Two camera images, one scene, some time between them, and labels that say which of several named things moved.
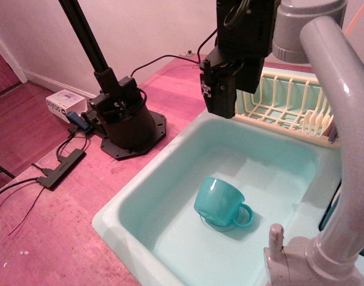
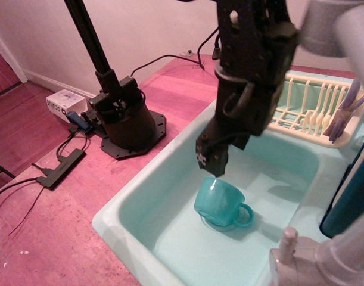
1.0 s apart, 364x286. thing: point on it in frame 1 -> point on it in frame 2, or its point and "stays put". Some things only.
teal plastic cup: x=219 y=204 stays put
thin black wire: x=28 y=213 stays put
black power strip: x=53 y=177 stays put
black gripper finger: x=218 y=83 -> x=212 y=151
